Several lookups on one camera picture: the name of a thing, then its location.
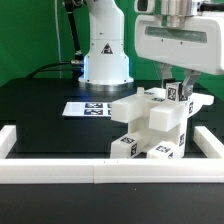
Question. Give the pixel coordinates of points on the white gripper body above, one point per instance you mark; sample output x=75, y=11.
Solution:
x=198, y=46

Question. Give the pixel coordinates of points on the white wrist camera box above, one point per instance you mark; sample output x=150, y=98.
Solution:
x=144, y=6

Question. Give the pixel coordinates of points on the white marker sheet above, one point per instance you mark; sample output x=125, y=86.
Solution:
x=87, y=109

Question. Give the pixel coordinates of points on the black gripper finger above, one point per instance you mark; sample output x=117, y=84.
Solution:
x=190, y=79
x=166, y=74

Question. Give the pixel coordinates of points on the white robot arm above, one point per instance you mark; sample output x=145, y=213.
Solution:
x=106, y=64

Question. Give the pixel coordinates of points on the white chair back frame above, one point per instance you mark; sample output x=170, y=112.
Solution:
x=163, y=114

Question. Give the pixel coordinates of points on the black camera stand pole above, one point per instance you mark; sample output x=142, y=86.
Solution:
x=70, y=6

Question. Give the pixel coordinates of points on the white chair seat plate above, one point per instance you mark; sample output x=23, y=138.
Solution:
x=177, y=135

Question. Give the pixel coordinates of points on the white U-shaped fence frame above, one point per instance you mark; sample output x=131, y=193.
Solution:
x=100, y=171

